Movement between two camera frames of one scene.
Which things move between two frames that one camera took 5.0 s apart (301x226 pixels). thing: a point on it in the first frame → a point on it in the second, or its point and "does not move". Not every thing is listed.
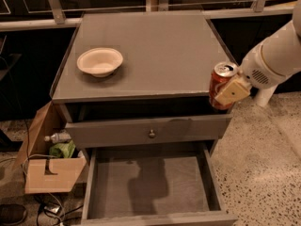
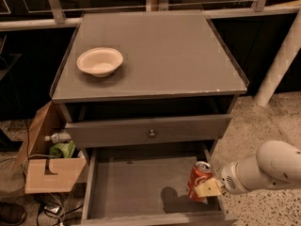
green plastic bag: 62,150 does not move
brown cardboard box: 44,173 does not move
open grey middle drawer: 154,186 does not move
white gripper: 254,67 → 229,177
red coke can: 222,75 → 201,171
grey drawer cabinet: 141,80 does not move
